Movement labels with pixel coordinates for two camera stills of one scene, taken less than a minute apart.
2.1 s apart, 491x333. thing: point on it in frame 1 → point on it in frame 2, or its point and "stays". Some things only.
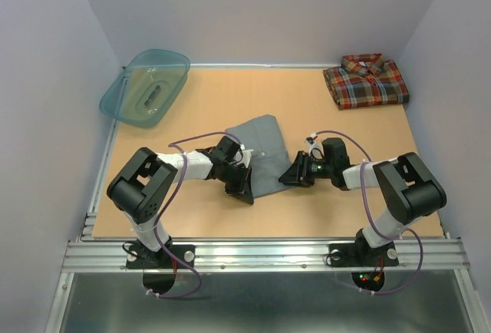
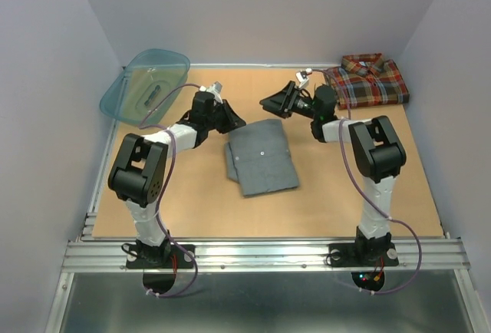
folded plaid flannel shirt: x=366 y=80 stays
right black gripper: x=298 y=173 → x=282 y=102
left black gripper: x=242 y=190 → x=232 y=120
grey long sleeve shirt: x=270 y=156 stays
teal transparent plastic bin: x=142 y=92 stays
